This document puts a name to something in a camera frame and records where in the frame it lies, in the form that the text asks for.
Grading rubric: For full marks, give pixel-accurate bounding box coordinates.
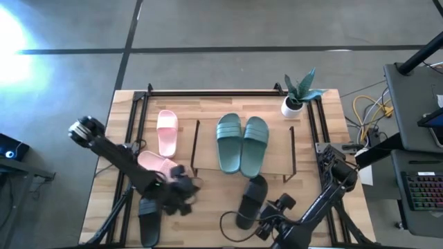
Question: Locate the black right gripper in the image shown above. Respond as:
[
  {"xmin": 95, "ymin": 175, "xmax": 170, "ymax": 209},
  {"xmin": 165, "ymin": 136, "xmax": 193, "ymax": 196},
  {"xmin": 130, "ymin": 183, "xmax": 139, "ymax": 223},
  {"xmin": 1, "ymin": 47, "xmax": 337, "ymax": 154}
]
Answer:
[{"xmin": 255, "ymin": 193, "xmax": 297, "ymax": 243}]

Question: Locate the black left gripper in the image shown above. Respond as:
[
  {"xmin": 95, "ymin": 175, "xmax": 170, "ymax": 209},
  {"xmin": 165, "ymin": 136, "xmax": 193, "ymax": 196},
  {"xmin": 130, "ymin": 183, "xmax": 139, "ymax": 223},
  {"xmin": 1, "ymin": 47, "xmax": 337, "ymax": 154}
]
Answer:
[{"xmin": 161, "ymin": 165, "xmax": 201, "ymax": 216}]

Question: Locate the black rubber slide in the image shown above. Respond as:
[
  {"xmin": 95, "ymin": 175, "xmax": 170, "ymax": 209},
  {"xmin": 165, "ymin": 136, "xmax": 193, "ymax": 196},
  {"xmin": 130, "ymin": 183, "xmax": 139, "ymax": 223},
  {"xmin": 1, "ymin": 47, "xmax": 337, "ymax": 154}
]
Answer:
[
  {"xmin": 235, "ymin": 174, "xmax": 269, "ymax": 231},
  {"xmin": 138, "ymin": 196, "xmax": 163, "ymax": 248}
]

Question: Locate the wooden shelf with black legs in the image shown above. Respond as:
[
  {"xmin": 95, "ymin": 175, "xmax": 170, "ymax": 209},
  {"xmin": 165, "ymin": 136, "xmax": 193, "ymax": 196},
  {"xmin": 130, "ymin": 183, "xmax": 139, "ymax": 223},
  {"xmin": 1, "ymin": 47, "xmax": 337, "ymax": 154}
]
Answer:
[{"xmin": 190, "ymin": 119, "xmax": 298, "ymax": 183}]

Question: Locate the pink rubber slide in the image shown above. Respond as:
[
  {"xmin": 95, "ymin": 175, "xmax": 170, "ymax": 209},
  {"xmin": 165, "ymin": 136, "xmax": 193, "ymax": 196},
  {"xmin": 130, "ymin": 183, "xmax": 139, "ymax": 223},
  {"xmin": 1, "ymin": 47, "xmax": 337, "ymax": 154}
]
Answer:
[
  {"xmin": 156, "ymin": 109, "xmax": 179, "ymax": 159},
  {"xmin": 137, "ymin": 150, "xmax": 181, "ymax": 183}
]

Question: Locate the green rubber slide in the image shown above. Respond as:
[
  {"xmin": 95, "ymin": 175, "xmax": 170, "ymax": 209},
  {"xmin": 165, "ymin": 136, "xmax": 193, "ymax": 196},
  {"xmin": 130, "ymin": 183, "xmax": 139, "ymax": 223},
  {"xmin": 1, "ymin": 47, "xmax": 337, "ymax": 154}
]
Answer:
[
  {"xmin": 216, "ymin": 113, "xmax": 244, "ymax": 175},
  {"xmin": 239, "ymin": 116, "xmax": 270, "ymax": 179}
]

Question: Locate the white box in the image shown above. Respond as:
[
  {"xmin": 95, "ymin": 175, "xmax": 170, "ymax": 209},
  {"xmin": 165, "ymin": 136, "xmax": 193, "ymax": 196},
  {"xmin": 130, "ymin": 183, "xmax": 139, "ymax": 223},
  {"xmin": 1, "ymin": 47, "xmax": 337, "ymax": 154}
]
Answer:
[{"xmin": 356, "ymin": 148, "xmax": 374, "ymax": 187}]

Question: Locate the snake plant in white pot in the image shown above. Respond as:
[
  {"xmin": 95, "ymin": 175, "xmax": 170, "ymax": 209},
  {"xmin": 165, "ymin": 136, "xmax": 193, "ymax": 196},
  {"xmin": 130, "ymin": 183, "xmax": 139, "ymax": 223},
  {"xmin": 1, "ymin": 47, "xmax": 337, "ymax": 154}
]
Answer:
[{"xmin": 280, "ymin": 67, "xmax": 328, "ymax": 119}]

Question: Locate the black desk support bar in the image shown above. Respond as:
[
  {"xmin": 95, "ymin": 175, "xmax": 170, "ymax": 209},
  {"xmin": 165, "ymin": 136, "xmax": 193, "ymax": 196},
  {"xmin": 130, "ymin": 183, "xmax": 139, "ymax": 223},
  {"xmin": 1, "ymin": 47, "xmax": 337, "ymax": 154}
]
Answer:
[{"xmin": 355, "ymin": 133, "xmax": 404, "ymax": 170}]

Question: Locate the grey keyboard tray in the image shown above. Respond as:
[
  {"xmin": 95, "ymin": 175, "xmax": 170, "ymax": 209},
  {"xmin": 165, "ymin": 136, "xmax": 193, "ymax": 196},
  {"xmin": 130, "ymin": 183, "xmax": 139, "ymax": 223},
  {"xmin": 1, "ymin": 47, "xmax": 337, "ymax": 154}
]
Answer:
[{"xmin": 390, "ymin": 149, "xmax": 443, "ymax": 239}]

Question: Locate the backlit computer keyboard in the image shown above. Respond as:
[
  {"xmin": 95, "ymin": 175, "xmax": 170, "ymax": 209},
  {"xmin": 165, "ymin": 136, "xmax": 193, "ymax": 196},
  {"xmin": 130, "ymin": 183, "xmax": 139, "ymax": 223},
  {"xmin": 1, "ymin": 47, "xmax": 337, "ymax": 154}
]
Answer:
[{"xmin": 401, "ymin": 171, "xmax": 443, "ymax": 212}]

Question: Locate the grey metal stand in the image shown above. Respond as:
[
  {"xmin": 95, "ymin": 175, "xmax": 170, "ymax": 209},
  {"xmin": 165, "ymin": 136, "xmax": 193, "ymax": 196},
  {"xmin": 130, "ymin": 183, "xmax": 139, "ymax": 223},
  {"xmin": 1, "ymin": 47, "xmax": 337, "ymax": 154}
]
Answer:
[{"xmin": 0, "ymin": 157, "xmax": 56, "ymax": 249}]

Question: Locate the grey desk surface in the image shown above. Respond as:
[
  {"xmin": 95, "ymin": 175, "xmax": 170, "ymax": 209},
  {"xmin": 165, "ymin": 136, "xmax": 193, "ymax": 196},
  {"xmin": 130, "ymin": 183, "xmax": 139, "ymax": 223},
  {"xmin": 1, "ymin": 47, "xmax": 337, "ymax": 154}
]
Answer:
[{"xmin": 383, "ymin": 62, "xmax": 443, "ymax": 155}]

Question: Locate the black box with blue light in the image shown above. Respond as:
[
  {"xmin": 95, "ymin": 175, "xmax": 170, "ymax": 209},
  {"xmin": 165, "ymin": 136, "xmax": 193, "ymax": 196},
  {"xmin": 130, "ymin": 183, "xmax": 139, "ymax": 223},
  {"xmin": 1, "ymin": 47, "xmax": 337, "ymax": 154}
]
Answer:
[{"xmin": 0, "ymin": 133, "xmax": 30, "ymax": 162}]

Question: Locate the black tablet with blue screen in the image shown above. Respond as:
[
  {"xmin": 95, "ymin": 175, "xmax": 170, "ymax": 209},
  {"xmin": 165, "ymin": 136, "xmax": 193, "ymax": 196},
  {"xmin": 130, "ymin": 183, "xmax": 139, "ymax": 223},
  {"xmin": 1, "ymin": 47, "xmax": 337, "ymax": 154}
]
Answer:
[{"xmin": 417, "ymin": 107, "xmax": 443, "ymax": 129}]

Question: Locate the black pole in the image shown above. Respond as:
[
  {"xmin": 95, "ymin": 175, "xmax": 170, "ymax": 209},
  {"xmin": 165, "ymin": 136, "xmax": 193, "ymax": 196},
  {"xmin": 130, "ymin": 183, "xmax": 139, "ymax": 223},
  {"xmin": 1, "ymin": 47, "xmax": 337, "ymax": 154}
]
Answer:
[{"xmin": 397, "ymin": 30, "xmax": 443, "ymax": 76}]

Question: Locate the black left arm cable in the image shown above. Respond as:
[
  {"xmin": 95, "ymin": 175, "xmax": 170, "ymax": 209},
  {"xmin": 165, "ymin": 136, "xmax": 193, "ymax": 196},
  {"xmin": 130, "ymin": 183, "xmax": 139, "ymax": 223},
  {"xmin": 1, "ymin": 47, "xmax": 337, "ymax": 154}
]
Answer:
[{"xmin": 189, "ymin": 175, "xmax": 206, "ymax": 205}]

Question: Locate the black aluminium table frame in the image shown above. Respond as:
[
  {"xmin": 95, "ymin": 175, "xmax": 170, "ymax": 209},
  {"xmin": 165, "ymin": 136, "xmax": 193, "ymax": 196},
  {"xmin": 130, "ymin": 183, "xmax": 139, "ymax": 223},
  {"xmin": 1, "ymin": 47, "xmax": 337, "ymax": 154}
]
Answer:
[{"xmin": 78, "ymin": 82, "xmax": 377, "ymax": 249}]

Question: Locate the yellow cable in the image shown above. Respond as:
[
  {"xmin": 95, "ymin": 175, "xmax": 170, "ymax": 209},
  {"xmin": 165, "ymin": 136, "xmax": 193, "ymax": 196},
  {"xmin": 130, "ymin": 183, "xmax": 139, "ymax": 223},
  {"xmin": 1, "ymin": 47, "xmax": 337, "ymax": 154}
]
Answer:
[{"xmin": 352, "ymin": 95, "xmax": 395, "ymax": 143}]

